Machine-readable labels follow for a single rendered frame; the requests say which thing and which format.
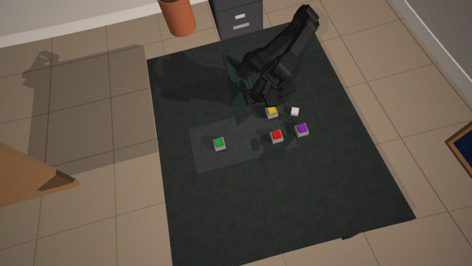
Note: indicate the small white block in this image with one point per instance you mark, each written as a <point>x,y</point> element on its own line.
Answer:
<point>294,111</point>

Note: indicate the yellow button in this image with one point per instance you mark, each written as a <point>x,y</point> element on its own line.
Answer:
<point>271,112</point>

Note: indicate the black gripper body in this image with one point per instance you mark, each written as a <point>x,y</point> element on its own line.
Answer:
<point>286,88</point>

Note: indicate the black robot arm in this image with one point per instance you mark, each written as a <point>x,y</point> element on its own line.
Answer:
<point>304,24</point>

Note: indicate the red button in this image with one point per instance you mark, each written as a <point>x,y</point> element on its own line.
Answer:
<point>276,136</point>

